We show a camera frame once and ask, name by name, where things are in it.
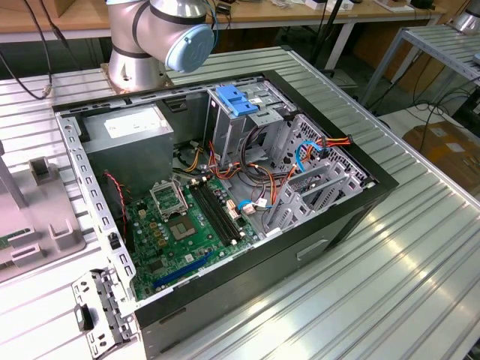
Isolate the black cable bundle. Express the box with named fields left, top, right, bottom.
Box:
left=241, top=125, right=273, bottom=177

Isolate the CPU socket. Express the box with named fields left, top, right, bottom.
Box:
left=167, top=216, right=203, bottom=243

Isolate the blue data wire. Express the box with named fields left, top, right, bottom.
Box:
left=294, top=139, right=328, bottom=174

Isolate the silver disk bay cage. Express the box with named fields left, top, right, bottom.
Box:
left=262, top=114, right=377, bottom=239

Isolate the green motherboard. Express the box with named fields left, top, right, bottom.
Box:
left=125, top=175, right=260, bottom=301

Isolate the grey parts rack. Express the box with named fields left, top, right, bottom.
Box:
left=0, top=140, right=89, bottom=284

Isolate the silver expansion slot bracket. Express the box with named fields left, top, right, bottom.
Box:
left=70, top=266, right=138, bottom=357

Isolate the black tripod stand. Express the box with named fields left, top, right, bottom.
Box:
left=309, top=0, right=346, bottom=72

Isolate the yellow black wire bundle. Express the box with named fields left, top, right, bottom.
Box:
left=175, top=141, right=206, bottom=174

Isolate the black open PC case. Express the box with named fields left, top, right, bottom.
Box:
left=51, top=69, right=399, bottom=357

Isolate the green RAM stick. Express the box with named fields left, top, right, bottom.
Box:
left=0, top=227, right=32, bottom=251

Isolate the cardboard box with labels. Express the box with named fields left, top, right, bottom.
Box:
left=401, top=119, right=480, bottom=191

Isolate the grey power supply unit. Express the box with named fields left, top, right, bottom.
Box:
left=80, top=103, right=176, bottom=188

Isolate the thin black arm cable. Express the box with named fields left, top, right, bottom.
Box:
left=0, top=0, right=71, bottom=101

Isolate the silver optical drive cage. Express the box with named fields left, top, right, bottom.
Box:
left=205, top=80, right=298, bottom=168

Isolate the blue expansion slot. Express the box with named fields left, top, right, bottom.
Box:
left=151, top=250, right=215, bottom=290

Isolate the long wooden desk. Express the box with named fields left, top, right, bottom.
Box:
left=0, top=0, right=447, bottom=72

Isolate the short blue wire white plug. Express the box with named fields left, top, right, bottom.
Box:
left=236, top=200, right=273, bottom=215

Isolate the black RAM slot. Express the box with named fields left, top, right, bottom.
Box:
left=189, top=182, right=233, bottom=248
left=200, top=179, right=244, bottom=243

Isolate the red black fan wire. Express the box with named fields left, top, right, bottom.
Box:
left=103, top=171, right=131, bottom=226

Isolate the black case fan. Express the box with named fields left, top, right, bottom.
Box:
left=100, top=170, right=136, bottom=252

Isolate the orange red wire bundle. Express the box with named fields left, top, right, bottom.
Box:
left=208, top=141, right=281, bottom=211

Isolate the blue plastic drive latch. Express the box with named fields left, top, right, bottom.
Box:
left=216, top=85, right=260, bottom=118

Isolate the orange yellow power wire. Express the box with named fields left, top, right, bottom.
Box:
left=268, top=134, right=354, bottom=222

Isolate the metal socket cover frame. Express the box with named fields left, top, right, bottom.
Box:
left=148, top=178, right=188, bottom=221

